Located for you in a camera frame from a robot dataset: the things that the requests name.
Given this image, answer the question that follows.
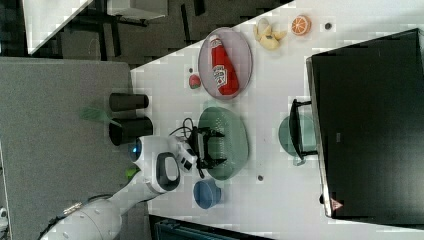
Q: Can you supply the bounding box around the green toy pear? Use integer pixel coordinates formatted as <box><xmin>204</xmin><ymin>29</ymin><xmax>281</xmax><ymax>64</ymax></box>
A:
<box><xmin>125</xmin><ymin>166</ymin><xmax>140</xmax><ymax>181</ymax></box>

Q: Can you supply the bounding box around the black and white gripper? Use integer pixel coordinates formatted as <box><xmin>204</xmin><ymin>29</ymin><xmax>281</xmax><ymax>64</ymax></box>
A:
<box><xmin>169</xmin><ymin>127</ymin><xmax>226</xmax><ymax>172</ymax></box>

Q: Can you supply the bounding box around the red toy strawberry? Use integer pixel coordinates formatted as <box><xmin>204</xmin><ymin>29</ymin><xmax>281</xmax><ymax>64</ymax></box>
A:
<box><xmin>189</xmin><ymin>74</ymin><xmax>201</xmax><ymax>89</ymax></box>

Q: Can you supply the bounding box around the large black pot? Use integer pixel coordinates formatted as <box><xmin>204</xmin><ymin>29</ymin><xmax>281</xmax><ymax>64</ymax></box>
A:
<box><xmin>109</xmin><ymin>117</ymin><xmax>154</xmax><ymax>146</ymax></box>

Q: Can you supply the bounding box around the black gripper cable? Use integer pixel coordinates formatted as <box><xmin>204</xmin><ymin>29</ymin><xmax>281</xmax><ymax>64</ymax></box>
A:
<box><xmin>169</xmin><ymin>117</ymin><xmax>195</xmax><ymax>138</ymax></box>

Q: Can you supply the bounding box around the blue bowl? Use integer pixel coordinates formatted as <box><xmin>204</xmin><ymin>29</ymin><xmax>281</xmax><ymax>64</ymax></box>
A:
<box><xmin>193</xmin><ymin>179</ymin><xmax>222</xmax><ymax>209</ymax></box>

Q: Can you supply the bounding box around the grey round plate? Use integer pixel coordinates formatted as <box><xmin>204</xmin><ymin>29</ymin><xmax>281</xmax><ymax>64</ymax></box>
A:
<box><xmin>198</xmin><ymin>27</ymin><xmax>252</xmax><ymax>100</ymax></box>

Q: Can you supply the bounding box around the green slotted spatula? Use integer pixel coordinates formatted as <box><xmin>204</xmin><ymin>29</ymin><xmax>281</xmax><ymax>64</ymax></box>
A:
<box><xmin>79</xmin><ymin>107</ymin><xmax>121</xmax><ymax>127</ymax></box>

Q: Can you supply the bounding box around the green plastic strainer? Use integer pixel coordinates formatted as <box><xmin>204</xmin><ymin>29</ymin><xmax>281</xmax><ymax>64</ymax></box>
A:
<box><xmin>198</xmin><ymin>107</ymin><xmax>249</xmax><ymax>181</ymax></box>

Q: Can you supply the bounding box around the white side table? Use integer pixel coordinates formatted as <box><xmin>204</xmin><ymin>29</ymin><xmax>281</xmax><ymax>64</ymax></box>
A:
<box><xmin>21</xmin><ymin>0</ymin><xmax>93</xmax><ymax>55</ymax></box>

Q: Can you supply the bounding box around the small black cup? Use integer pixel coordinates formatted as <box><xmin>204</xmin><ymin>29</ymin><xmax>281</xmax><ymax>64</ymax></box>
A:
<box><xmin>109</xmin><ymin>93</ymin><xmax>149</xmax><ymax>112</ymax></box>

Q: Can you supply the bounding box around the toy orange half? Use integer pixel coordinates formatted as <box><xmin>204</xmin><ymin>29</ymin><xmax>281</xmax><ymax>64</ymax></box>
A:
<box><xmin>291</xmin><ymin>15</ymin><xmax>312</xmax><ymax>36</ymax></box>

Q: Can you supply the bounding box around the small green cup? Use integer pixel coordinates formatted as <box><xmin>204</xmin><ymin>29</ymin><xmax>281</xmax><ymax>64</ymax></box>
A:
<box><xmin>278</xmin><ymin>114</ymin><xmax>316</xmax><ymax>166</ymax></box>

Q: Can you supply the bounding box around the toaster oven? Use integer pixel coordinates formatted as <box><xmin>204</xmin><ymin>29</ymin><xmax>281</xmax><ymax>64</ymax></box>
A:
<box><xmin>306</xmin><ymin>29</ymin><xmax>424</xmax><ymax>229</ymax></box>

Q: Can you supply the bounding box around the peeled toy banana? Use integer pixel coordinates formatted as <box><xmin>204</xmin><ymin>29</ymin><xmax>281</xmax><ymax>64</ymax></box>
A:
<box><xmin>253</xmin><ymin>18</ymin><xmax>287</xmax><ymax>51</ymax></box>

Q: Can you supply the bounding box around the blue metal table frame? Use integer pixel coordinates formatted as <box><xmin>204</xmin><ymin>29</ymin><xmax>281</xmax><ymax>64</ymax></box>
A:
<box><xmin>149</xmin><ymin>214</ymin><xmax>271</xmax><ymax>240</ymax></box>

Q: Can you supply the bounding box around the red ketchup bottle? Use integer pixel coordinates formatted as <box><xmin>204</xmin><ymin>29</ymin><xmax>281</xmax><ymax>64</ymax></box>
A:
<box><xmin>210</xmin><ymin>35</ymin><xmax>239</xmax><ymax>96</ymax></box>

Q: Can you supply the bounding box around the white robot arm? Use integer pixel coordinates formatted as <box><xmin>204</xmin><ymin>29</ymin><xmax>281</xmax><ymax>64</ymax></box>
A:
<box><xmin>37</xmin><ymin>127</ymin><xmax>225</xmax><ymax>240</ymax></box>

